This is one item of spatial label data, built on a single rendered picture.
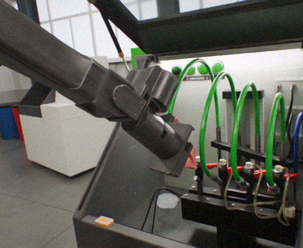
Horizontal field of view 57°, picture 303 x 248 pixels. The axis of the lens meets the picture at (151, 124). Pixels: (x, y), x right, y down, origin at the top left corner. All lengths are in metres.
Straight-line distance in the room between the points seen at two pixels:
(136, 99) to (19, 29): 0.18
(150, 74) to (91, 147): 3.45
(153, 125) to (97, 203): 0.61
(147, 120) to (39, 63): 0.18
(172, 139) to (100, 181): 0.56
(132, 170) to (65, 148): 2.59
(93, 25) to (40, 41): 5.83
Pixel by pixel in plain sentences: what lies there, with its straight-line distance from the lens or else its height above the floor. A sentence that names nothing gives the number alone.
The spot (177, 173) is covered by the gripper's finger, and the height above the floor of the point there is 1.23.
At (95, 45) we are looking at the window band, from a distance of 6.15.
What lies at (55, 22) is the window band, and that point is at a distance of 7.03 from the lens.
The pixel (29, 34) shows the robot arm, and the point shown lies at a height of 1.47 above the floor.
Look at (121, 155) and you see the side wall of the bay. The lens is 1.08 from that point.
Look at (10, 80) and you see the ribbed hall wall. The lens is 8.22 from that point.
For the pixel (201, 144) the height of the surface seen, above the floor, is 1.21.
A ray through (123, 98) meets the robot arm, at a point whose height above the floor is 1.38.
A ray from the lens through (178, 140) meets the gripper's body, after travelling 0.51.
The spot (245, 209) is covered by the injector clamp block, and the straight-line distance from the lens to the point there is 0.89.
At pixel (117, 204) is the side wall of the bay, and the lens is 1.11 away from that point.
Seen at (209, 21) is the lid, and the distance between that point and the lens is 1.02.
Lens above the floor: 1.43
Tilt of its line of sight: 13 degrees down
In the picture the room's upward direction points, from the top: 5 degrees counter-clockwise
